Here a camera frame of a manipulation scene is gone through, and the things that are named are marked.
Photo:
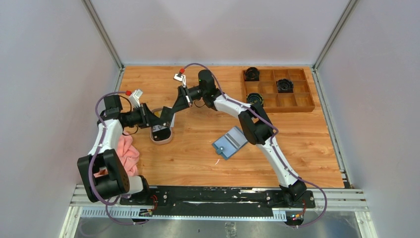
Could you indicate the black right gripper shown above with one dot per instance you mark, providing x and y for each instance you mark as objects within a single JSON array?
[{"x": 183, "y": 102}]

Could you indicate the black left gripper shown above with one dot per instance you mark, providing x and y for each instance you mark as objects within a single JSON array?
[{"x": 154, "y": 120}]

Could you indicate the black VIP card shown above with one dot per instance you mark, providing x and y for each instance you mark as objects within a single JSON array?
[{"x": 161, "y": 135}]

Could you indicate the blue leather card holder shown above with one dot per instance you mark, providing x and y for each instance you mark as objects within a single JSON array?
[{"x": 230, "y": 143}]

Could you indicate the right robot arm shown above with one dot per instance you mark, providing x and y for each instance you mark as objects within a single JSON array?
[{"x": 254, "y": 121}]

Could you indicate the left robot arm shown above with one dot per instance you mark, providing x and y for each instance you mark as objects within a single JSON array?
[{"x": 101, "y": 171}]

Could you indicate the pink cloth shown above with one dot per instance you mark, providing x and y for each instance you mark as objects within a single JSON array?
[{"x": 128, "y": 155}]

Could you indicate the black blue rosette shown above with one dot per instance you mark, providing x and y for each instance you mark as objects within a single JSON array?
[{"x": 254, "y": 98}]

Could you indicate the black rosette top left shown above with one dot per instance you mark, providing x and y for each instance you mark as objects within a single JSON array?
[{"x": 251, "y": 74}]

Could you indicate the black rosette middle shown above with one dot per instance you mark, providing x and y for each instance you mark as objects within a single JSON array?
[{"x": 284, "y": 86}]

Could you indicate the wooden compartment tray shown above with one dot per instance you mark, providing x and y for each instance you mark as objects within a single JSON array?
[{"x": 300, "y": 101}]

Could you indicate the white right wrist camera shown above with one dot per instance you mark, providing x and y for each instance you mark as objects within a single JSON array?
[{"x": 180, "y": 78}]

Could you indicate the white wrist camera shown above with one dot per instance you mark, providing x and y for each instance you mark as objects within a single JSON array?
[
  {"x": 134, "y": 98},
  {"x": 180, "y": 78}
]

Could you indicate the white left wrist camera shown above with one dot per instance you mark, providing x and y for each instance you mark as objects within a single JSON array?
[{"x": 134, "y": 98}]

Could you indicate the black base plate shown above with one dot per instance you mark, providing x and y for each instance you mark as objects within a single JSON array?
[{"x": 204, "y": 201}]

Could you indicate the aluminium frame rail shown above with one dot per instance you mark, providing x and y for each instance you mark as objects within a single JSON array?
[{"x": 327, "y": 199}]

